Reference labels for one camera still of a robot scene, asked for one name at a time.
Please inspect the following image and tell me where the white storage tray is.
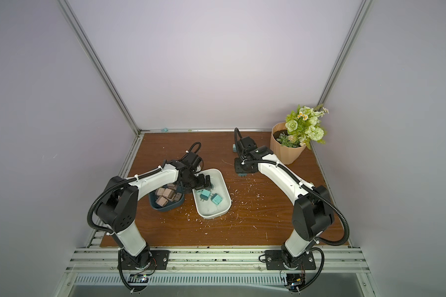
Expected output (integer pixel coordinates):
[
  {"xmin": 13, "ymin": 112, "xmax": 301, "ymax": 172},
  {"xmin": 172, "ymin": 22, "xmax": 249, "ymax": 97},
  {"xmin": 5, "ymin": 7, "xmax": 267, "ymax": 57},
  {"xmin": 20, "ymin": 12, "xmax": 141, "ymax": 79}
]
[{"xmin": 193, "ymin": 168, "xmax": 232, "ymax": 220}]

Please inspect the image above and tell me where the dark teal storage tray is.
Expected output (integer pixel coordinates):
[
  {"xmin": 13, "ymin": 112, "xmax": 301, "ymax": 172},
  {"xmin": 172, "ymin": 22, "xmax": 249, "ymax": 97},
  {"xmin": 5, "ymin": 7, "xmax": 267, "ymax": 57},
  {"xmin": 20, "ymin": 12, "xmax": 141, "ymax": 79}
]
[{"xmin": 148, "ymin": 183, "xmax": 185, "ymax": 212}]

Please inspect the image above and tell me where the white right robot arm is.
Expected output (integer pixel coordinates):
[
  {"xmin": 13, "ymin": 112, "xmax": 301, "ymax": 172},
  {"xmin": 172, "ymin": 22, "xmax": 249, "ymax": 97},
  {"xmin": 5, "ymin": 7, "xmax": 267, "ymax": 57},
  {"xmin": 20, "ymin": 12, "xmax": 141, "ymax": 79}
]
[{"xmin": 233, "ymin": 144, "xmax": 335, "ymax": 269}]

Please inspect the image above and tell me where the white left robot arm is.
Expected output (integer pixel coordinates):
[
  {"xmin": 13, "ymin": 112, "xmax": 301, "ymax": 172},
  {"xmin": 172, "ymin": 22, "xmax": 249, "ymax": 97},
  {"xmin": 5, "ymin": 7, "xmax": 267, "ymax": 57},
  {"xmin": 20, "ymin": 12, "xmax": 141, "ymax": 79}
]
[{"xmin": 87, "ymin": 160, "xmax": 211, "ymax": 269}]

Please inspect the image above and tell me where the peach ribbed flower pot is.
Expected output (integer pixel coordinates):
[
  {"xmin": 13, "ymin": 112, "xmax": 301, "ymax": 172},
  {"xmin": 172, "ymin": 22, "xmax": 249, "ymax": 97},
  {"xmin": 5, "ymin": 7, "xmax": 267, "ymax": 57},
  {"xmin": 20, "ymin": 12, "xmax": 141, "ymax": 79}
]
[{"xmin": 270, "ymin": 123, "xmax": 306, "ymax": 165}]

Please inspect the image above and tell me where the green artificial flower plant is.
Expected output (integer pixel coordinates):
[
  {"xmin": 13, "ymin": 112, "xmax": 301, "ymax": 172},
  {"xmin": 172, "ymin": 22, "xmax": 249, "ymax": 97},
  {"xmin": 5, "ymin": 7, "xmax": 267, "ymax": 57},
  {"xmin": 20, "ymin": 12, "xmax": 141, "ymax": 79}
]
[{"xmin": 276, "ymin": 105, "xmax": 329, "ymax": 150}]

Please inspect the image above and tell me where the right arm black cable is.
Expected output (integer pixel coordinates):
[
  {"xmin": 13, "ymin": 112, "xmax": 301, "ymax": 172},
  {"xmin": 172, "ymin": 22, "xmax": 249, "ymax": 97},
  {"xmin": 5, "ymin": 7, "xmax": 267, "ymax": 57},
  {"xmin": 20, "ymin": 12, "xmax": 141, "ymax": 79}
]
[{"xmin": 233, "ymin": 127, "xmax": 351, "ymax": 292}]

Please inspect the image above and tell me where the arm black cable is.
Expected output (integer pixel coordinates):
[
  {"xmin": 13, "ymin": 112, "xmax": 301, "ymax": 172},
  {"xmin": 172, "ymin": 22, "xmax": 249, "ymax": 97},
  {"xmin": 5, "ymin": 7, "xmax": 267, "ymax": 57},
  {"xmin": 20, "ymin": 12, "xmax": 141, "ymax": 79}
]
[
  {"xmin": 233, "ymin": 127, "xmax": 351, "ymax": 292},
  {"xmin": 87, "ymin": 142, "xmax": 203, "ymax": 235}
]

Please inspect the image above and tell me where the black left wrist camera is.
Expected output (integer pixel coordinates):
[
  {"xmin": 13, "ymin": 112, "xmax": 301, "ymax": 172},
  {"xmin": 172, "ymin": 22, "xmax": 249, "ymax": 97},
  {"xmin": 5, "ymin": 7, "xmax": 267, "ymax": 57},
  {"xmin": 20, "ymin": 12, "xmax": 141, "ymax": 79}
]
[{"xmin": 180, "ymin": 151, "xmax": 203, "ymax": 172}]

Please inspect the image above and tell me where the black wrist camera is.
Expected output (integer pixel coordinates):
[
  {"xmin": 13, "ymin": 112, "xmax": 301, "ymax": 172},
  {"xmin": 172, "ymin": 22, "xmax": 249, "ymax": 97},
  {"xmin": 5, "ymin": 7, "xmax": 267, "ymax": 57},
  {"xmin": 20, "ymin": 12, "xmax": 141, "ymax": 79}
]
[
  {"xmin": 237, "ymin": 136, "xmax": 258, "ymax": 156},
  {"xmin": 180, "ymin": 151, "xmax": 203, "ymax": 172}
]

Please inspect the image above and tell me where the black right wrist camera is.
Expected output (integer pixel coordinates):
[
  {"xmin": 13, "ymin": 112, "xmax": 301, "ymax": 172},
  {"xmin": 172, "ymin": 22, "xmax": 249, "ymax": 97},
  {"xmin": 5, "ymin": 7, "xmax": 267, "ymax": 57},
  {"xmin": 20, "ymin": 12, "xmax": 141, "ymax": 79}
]
[{"xmin": 237, "ymin": 136, "xmax": 258, "ymax": 156}]

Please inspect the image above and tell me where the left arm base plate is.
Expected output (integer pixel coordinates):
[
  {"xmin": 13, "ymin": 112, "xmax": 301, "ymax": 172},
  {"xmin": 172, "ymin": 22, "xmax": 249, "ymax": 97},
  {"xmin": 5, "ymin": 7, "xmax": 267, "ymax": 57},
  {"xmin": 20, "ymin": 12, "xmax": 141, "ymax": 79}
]
[{"xmin": 119, "ymin": 249, "xmax": 170, "ymax": 271}]

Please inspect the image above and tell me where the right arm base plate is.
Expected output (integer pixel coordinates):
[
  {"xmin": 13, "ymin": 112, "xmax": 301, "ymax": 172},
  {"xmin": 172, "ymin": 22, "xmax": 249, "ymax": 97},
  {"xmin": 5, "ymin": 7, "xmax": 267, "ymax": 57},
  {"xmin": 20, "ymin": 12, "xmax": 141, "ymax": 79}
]
[{"xmin": 258, "ymin": 249, "xmax": 316, "ymax": 271}]

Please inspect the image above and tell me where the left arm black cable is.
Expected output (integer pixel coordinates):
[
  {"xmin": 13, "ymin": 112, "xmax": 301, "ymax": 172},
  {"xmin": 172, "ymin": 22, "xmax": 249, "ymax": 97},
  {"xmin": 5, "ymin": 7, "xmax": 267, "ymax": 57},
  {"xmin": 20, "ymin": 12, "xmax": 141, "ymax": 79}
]
[{"xmin": 87, "ymin": 142, "xmax": 203, "ymax": 235}]

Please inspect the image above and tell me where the left corner aluminium post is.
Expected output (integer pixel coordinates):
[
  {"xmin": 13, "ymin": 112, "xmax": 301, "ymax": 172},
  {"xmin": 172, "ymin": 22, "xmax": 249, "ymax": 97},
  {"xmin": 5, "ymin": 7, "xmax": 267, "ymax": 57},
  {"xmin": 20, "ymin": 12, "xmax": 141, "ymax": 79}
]
[{"xmin": 57, "ymin": 0, "xmax": 141, "ymax": 136}]

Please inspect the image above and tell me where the corner aluminium post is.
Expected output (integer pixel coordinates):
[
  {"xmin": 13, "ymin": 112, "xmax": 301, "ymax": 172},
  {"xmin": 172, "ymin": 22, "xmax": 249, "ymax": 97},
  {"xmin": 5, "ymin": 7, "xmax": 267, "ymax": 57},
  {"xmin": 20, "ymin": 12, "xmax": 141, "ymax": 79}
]
[
  {"xmin": 317, "ymin": 0, "xmax": 373, "ymax": 105},
  {"xmin": 57, "ymin": 0, "xmax": 141, "ymax": 136}
]

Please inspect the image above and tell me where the aluminium front rail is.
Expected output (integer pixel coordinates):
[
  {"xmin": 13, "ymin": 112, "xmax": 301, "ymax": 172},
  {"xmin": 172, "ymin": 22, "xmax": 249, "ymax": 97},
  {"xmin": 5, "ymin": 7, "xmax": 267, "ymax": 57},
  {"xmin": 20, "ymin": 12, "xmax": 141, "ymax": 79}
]
[{"xmin": 65, "ymin": 246, "xmax": 370, "ymax": 273}]

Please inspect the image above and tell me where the right corner aluminium post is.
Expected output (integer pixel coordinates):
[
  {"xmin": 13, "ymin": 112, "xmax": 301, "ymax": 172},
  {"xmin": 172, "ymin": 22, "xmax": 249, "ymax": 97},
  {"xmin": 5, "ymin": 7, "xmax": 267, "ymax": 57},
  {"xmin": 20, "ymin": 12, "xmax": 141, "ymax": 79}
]
[{"xmin": 317, "ymin": 0, "xmax": 373, "ymax": 105}]

